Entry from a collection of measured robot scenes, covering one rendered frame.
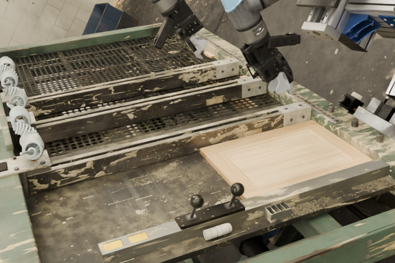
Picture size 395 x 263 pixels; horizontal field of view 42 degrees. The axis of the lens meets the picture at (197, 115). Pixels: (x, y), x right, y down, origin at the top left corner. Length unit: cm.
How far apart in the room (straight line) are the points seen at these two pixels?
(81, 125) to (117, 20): 409
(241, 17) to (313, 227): 66
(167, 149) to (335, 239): 69
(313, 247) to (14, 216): 80
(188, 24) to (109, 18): 437
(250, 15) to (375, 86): 189
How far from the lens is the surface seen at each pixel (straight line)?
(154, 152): 179
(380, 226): 148
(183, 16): 169
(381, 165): 176
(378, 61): 322
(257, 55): 139
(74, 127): 204
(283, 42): 143
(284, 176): 170
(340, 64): 339
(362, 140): 188
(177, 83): 240
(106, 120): 206
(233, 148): 184
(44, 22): 688
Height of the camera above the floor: 233
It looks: 33 degrees down
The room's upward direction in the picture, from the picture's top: 65 degrees counter-clockwise
